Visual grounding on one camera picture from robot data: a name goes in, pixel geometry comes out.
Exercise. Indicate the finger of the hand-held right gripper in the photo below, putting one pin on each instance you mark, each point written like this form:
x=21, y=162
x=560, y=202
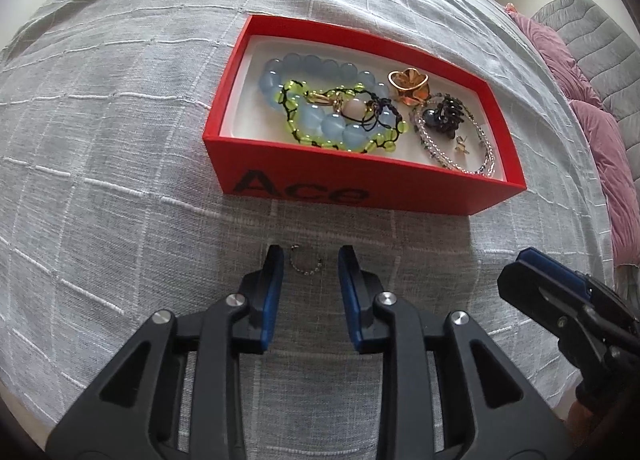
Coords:
x=555, y=272
x=540, y=300

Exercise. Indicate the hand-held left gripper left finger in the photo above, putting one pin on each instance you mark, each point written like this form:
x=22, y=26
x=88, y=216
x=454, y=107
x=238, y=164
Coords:
x=270, y=290

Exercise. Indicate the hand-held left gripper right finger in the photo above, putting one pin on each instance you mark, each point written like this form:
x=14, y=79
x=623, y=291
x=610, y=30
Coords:
x=350, y=295

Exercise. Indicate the red cardboard box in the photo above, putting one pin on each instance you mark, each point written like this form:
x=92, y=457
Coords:
x=300, y=175

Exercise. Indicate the clear small bead strand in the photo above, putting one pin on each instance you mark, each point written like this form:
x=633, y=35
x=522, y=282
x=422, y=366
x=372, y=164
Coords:
x=487, y=155

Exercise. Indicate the small gold earring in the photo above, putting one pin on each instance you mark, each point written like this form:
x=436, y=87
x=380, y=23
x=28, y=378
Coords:
x=460, y=145

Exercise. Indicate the pale pink oval stone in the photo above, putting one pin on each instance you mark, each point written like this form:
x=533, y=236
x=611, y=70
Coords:
x=351, y=109

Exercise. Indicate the black hair claw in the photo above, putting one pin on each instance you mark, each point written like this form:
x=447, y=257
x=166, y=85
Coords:
x=440, y=117

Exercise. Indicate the pink velvet blanket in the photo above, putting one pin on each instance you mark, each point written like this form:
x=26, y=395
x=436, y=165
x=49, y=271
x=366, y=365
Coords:
x=600, y=140

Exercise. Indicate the grey checked bedspread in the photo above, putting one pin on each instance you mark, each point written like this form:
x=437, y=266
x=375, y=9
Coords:
x=125, y=140

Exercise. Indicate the grey quilted cushion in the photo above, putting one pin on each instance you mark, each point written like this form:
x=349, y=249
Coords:
x=590, y=40

